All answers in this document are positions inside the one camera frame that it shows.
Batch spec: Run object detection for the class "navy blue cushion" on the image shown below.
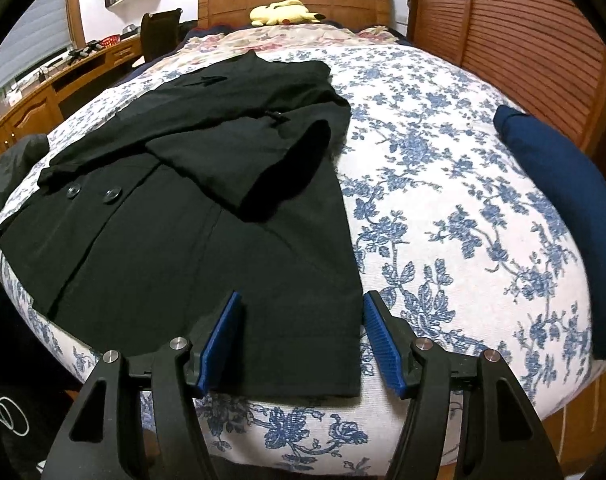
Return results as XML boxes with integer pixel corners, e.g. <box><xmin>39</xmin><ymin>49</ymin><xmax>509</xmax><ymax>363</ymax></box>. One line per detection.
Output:
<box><xmin>493</xmin><ymin>105</ymin><xmax>606</xmax><ymax>361</ymax></box>

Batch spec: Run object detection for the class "black double-breasted coat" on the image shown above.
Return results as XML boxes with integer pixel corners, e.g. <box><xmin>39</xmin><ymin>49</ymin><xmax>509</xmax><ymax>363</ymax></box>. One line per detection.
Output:
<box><xmin>0</xmin><ymin>52</ymin><xmax>366</xmax><ymax>398</ymax></box>

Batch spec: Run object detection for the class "black cloth with white outline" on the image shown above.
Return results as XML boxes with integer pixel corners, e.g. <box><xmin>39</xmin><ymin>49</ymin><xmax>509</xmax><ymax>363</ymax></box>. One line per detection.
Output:
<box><xmin>0</xmin><ymin>280</ymin><xmax>84</xmax><ymax>480</ymax></box>

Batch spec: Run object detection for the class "wooden desk cabinet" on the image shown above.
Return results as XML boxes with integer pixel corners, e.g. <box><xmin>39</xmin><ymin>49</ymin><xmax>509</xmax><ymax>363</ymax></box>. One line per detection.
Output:
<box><xmin>0</xmin><ymin>35</ymin><xmax>144</xmax><ymax>163</ymax></box>

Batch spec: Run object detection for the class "pink floral quilt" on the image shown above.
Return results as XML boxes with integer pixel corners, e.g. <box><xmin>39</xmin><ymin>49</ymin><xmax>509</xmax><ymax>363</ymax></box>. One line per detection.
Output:
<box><xmin>148</xmin><ymin>24</ymin><xmax>408</xmax><ymax>73</ymax></box>

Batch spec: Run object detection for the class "dark brown chair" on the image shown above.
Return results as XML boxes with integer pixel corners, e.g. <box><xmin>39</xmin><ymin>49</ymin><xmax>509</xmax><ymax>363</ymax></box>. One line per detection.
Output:
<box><xmin>139</xmin><ymin>8</ymin><xmax>184</xmax><ymax>58</ymax></box>

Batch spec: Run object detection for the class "wooden louvred wardrobe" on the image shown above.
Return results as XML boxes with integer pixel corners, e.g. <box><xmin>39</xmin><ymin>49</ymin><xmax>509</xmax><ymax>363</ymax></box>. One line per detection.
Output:
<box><xmin>408</xmin><ymin>0</ymin><xmax>606</xmax><ymax>161</ymax></box>

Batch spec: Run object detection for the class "yellow plush toy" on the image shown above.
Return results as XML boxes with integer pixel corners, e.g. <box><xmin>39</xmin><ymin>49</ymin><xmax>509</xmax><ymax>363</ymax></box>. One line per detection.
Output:
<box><xmin>249</xmin><ymin>0</ymin><xmax>326</xmax><ymax>27</ymax></box>

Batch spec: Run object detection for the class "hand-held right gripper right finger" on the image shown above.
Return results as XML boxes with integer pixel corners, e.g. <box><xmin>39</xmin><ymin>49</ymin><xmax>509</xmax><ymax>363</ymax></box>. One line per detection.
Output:
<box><xmin>363</xmin><ymin>290</ymin><xmax>564</xmax><ymax>480</ymax></box>

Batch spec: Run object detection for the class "grey window blind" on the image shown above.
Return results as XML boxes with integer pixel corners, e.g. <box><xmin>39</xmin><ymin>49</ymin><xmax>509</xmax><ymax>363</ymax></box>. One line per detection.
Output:
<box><xmin>0</xmin><ymin>0</ymin><xmax>71</xmax><ymax>93</ymax></box>

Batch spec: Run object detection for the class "dark grey cloth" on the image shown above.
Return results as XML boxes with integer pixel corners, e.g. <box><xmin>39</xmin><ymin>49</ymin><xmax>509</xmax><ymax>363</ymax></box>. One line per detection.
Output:
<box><xmin>0</xmin><ymin>134</ymin><xmax>51</xmax><ymax>221</ymax></box>

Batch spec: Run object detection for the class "wooden window frame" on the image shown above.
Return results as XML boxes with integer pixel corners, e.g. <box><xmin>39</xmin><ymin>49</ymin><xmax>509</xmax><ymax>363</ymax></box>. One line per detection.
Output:
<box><xmin>64</xmin><ymin>0</ymin><xmax>87</xmax><ymax>47</ymax></box>

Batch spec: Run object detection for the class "bed with floral sheet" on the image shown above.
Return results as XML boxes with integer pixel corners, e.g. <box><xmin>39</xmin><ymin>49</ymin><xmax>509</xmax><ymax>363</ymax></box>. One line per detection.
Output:
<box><xmin>0</xmin><ymin>42</ymin><xmax>606</xmax><ymax>471</ymax></box>

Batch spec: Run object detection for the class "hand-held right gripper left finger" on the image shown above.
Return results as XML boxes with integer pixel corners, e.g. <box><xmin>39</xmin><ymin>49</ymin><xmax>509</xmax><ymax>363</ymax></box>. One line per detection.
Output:
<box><xmin>43</xmin><ymin>291</ymin><xmax>246</xmax><ymax>480</ymax></box>

